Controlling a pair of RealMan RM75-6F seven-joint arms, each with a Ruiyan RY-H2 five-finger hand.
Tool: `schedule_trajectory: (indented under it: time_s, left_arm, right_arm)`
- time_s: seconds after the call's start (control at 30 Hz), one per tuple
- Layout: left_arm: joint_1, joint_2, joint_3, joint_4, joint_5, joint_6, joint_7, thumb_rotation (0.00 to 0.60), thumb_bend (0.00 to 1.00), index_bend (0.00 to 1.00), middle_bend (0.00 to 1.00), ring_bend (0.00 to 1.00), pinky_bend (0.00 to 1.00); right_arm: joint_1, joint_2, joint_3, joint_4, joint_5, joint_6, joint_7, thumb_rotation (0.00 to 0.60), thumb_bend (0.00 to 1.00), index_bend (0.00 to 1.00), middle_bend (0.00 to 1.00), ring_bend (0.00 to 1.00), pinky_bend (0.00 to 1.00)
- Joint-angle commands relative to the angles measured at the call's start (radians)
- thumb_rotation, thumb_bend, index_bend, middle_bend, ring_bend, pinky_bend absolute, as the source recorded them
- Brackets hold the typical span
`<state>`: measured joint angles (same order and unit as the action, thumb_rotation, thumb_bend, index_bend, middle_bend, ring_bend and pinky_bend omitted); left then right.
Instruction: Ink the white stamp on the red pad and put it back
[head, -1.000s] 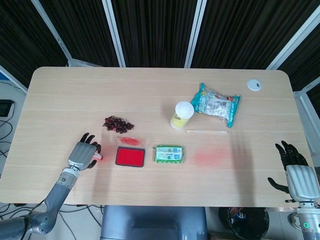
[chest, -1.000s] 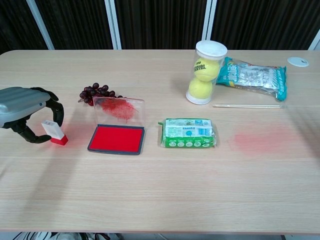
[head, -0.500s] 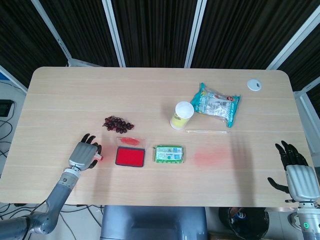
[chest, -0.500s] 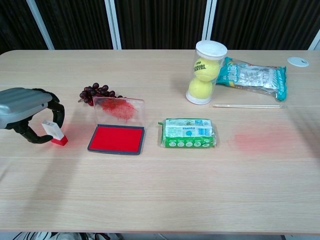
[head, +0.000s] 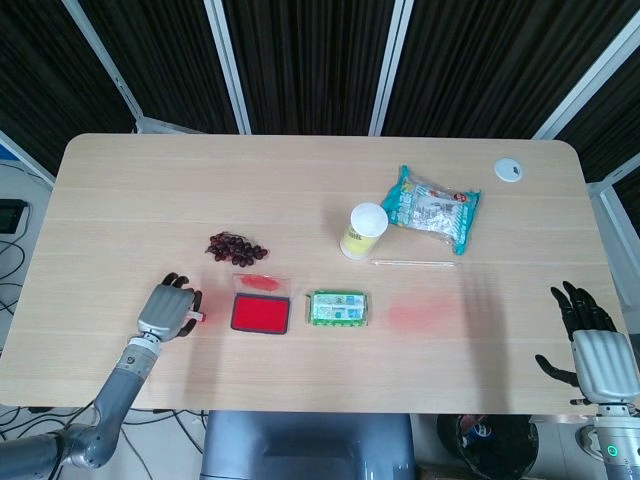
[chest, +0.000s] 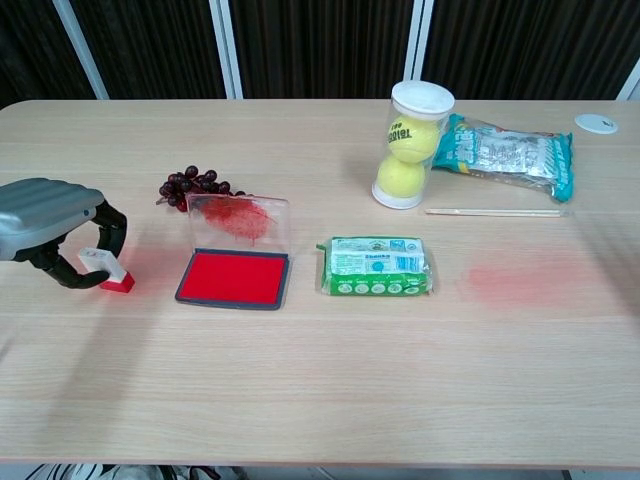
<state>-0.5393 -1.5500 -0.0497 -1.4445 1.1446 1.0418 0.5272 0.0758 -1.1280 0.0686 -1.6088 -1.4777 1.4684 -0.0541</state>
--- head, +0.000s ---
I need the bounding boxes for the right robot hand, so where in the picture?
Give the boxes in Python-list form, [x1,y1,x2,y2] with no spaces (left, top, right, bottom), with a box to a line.
[534,281,635,407]

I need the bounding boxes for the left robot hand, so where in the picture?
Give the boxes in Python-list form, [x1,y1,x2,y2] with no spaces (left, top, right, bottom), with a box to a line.
[135,272,204,344]

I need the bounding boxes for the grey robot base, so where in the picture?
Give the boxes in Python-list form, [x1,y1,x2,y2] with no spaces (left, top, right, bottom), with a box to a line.
[199,410,417,480]

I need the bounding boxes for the dark red grape bunch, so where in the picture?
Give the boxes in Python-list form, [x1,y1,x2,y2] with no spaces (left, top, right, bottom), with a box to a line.
[204,230,271,265]

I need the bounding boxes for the red ink pad black case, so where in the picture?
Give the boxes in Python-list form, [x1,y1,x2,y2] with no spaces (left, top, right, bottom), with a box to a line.
[230,272,293,336]

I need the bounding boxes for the black trash bin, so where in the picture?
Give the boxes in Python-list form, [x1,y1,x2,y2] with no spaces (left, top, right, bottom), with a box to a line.
[437,413,540,475]

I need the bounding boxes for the green tissue pack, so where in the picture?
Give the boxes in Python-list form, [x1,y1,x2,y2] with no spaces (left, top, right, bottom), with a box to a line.
[304,288,374,329]

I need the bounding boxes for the black device with screen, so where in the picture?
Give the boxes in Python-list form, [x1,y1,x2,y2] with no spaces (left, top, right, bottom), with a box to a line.
[0,198,29,234]

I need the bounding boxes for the yellow white paper cup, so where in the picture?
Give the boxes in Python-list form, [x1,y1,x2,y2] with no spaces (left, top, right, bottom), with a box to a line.
[339,201,390,260]

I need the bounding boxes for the teal snack bag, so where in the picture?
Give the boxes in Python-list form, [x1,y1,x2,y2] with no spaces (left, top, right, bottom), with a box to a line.
[380,164,482,256]

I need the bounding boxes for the black folding screen panel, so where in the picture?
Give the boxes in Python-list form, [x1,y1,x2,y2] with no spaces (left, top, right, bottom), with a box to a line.
[79,0,240,135]
[0,0,135,177]
[222,0,397,136]
[382,0,636,139]
[554,47,640,184]

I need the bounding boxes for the black floor cables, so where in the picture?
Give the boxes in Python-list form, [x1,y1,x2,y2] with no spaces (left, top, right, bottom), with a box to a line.
[0,234,27,314]

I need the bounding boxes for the white round cable grommet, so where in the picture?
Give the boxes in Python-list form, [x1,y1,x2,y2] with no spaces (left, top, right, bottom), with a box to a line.
[494,157,525,184]

